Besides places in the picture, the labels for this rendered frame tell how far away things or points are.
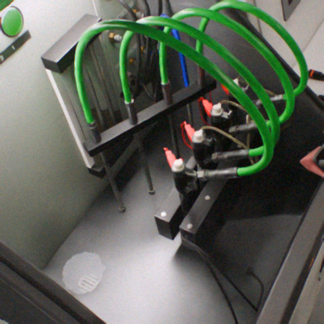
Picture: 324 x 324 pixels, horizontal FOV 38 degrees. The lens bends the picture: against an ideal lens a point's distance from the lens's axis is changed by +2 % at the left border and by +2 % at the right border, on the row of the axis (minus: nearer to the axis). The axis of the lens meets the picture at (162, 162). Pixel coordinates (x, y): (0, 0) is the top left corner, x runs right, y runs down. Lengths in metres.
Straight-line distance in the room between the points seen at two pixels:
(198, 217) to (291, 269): 0.20
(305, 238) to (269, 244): 0.14
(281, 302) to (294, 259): 0.09
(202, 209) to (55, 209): 0.34
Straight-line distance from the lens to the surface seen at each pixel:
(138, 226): 1.17
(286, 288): 0.95
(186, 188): 0.92
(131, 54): 1.16
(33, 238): 1.10
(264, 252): 1.12
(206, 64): 0.66
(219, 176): 0.83
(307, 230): 1.01
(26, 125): 0.94
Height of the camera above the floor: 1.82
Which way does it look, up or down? 51 degrees down
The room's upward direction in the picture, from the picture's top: 12 degrees counter-clockwise
